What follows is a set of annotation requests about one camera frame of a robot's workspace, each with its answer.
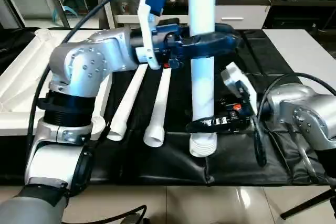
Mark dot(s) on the white plastic table leg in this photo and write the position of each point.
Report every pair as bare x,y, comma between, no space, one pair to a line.
128,103
202,87
160,103

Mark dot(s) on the black table mat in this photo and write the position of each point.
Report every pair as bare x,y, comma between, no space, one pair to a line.
236,166

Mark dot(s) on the black low media cabinet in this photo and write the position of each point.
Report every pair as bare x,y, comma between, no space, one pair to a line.
304,3

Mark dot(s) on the white side table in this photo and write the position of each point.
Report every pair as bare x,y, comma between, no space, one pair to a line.
304,56

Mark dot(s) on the black stand leg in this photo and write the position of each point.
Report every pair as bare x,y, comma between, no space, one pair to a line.
310,204

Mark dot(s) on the white plastic table top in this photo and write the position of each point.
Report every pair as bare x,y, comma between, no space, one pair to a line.
26,77

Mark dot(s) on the blue plastic stool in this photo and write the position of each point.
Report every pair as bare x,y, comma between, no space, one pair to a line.
70,10

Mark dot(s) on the grey metal frame post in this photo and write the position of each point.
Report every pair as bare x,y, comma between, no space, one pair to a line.
11,6
60,1

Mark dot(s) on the white drawer unit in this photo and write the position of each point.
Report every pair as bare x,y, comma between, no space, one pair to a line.
241,17

